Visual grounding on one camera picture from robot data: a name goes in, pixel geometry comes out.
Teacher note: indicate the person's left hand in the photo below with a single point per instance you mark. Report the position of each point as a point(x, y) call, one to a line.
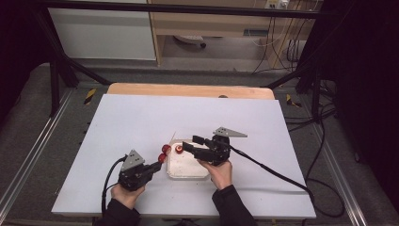
point(125, 196)

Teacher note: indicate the white cabinet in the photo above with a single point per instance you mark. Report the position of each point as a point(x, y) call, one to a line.
point(100, 34)

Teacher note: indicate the aluminium floor rail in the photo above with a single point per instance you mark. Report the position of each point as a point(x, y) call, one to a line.
point(34, 147)
point(338, 175)

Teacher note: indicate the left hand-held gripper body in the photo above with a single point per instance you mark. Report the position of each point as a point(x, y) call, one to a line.
point(133, 175)

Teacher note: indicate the office chair base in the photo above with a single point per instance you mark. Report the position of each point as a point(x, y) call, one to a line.
point(191, 40)

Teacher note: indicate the white power strip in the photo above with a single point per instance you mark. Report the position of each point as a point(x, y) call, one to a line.
point(276, 3)

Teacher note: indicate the black metal frame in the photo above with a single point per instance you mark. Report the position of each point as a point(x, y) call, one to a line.
point(188, 8)

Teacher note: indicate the person's right hand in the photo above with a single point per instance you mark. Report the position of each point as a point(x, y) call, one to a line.
point(221, 174)

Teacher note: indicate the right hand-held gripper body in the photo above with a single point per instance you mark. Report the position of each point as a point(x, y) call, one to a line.
point(219, 150)

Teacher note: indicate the wooden table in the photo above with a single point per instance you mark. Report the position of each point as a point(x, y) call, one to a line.
point(188, 91)

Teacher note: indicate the red cored hawthorn fruit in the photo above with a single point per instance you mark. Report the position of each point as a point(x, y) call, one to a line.
point(166, 149)
point(162, 158)
point(179, 149)

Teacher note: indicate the thin wooden skewer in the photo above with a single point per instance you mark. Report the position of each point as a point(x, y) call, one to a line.
point(173, 137)

